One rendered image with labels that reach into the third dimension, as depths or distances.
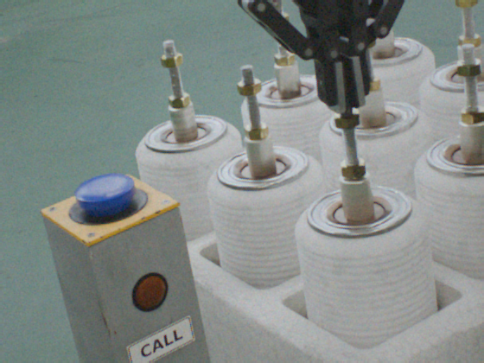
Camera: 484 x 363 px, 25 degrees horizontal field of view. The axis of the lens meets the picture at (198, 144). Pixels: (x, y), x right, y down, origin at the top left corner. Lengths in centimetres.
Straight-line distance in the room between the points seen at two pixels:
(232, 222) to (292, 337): 12
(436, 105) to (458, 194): 18
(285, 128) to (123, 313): 34
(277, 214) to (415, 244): 13
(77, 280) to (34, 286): 59
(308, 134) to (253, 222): 17
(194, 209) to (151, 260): 25
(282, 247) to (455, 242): 13
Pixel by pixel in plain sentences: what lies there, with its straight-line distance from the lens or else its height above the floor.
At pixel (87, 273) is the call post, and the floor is 29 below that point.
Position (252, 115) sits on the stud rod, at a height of 30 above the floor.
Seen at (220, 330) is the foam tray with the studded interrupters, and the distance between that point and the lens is 90.
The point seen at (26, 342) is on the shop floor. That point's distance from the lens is 123.
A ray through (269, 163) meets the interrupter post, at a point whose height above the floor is 26.
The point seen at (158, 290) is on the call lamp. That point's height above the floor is 26.
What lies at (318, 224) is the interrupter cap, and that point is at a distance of 79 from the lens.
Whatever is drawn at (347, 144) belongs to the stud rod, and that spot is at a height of 31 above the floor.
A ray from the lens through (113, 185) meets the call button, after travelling 72.
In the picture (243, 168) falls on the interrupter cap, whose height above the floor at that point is 25.
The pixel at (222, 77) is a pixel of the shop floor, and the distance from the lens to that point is 187.
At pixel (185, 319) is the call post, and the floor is 23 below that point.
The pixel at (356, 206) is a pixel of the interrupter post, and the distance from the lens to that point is 79.
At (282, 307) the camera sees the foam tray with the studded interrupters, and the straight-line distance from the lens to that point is 84.
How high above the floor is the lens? 62
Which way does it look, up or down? 23 degrees down
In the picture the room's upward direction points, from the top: 11 degrees counter-clockwise
